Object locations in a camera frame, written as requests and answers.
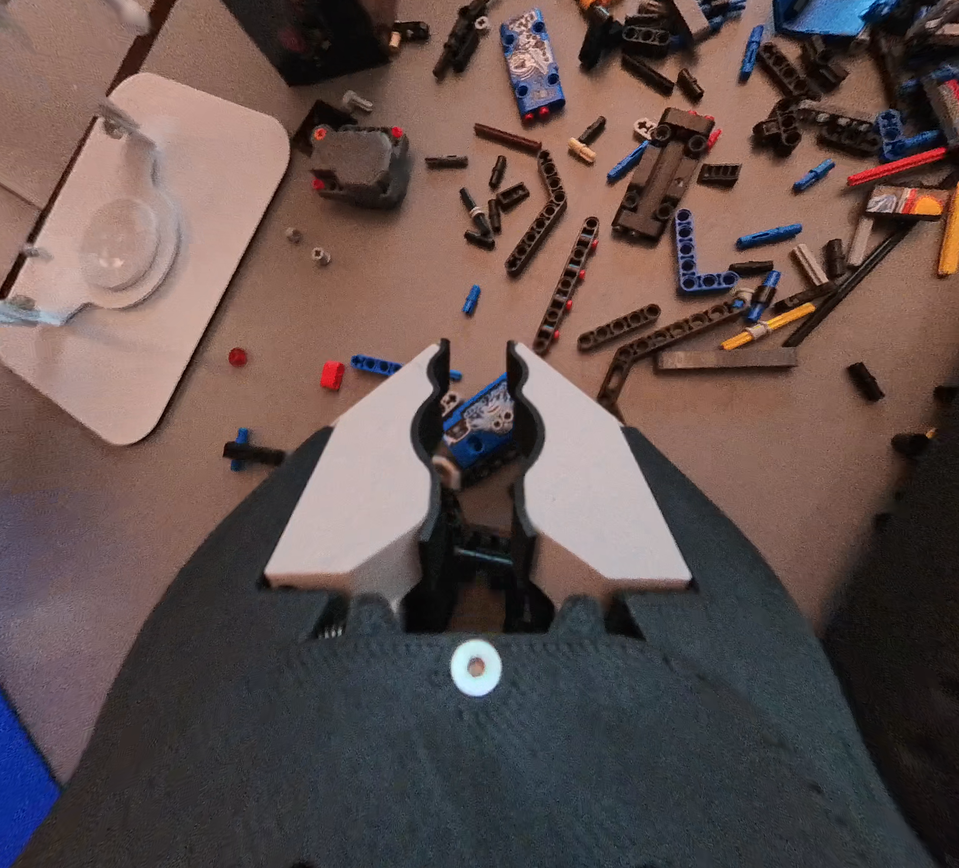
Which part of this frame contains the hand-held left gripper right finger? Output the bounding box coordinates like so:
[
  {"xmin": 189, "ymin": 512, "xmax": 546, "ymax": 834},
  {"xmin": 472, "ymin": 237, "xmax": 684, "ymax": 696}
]
[{"xmin": 507, "ymin": 341, "xmax": 693, "ymax": 607}]

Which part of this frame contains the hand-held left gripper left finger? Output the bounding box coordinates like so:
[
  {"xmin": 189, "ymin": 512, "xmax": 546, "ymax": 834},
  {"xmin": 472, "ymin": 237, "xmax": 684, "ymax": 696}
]
[{"xmin": 263, "ymin": 341, "xmax": 454, "ymax": 607}]

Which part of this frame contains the blue L-shaped toy beam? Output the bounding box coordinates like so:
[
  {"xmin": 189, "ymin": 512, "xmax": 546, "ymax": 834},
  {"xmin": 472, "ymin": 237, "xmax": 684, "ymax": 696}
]
[{"xmin": 670, "ymin": 208, "xmax": 740, "ymax": 295}]

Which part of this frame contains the grey toy motor block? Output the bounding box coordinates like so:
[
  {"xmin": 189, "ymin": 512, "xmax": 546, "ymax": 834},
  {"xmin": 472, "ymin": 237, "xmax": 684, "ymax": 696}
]
[{"xmin": 309, "ymin": 122, "xmax": 415, "ymax": 208}]

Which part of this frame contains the grey desk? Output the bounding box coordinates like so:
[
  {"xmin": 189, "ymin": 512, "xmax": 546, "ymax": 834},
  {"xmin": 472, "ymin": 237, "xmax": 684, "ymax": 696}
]
[{"xmin": 0, "ymin": 0, "xmax": 959, "ymax": 868}]

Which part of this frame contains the black beam with red pins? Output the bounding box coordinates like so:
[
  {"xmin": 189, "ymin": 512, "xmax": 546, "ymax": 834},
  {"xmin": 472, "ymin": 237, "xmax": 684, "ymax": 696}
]
[{"xmin": 531, "ymin": 215, "xmax": 602, "ymax": 358}]

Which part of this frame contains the short black toy beam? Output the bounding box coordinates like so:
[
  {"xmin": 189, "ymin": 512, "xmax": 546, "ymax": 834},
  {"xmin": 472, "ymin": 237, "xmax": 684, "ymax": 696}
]
[{"xmin": 846, "ymin": 361, "xmax": 887, "ymax": 403}]

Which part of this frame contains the white document stand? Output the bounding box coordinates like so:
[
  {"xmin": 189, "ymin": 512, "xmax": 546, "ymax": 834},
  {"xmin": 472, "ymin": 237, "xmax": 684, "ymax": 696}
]
[{"xmin": 0, "ymin": 0, "xmax": 292, "ymax": 448}]

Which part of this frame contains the brown toy axle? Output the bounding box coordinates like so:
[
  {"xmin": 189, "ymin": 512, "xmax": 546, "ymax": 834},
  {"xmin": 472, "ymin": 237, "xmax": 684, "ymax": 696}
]
[{"xmin": 474, "ymin": 122, "xmax": 545, "ymax": 156}]

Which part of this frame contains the black tile with colourful print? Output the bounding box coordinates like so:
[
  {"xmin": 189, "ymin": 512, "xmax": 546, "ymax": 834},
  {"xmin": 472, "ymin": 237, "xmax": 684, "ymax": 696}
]
[{"xmin": 864, "ymin": 185, "xmax": 950, "ymax": 222}]

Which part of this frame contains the plain blue plastic bin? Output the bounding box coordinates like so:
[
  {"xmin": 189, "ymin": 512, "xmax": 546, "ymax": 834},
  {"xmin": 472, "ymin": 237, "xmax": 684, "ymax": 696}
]
[{"xmin": 0, "ymin": 686, "xmax": 62, "ymax": 868}]

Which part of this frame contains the yellow toy axle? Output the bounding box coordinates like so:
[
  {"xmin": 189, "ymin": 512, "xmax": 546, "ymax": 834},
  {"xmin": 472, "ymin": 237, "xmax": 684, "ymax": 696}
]
[{"xmin": 936, "ymin": 185, "xmax": 959, "ymax": 279}]

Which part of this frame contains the pile of toy building pieces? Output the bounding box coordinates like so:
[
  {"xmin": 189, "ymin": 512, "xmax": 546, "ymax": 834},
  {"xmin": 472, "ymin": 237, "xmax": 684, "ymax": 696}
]
[{"xmin": 428, "ymin": 0, "xmax": 959, "ymax": 412}]

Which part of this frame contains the red toy axle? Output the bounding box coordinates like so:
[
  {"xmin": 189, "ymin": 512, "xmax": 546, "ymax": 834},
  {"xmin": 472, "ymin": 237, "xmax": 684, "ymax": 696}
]
[{"xmin": 846, "ymin": 145, "xmax": 954, "ymax": 192}]

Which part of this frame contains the blue printed toy panel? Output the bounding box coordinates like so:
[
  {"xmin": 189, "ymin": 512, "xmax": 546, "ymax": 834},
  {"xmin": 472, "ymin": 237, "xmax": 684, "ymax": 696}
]
[{"xmin": 498, "ymin": 8, "xmax": 572, "ymax": 118}]

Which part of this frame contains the black pin assembly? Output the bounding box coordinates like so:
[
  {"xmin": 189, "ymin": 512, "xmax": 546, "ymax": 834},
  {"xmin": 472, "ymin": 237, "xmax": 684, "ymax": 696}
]
[{"xmin": 432, "ymin": 0, "xmax": 509, "ymax": 79}]

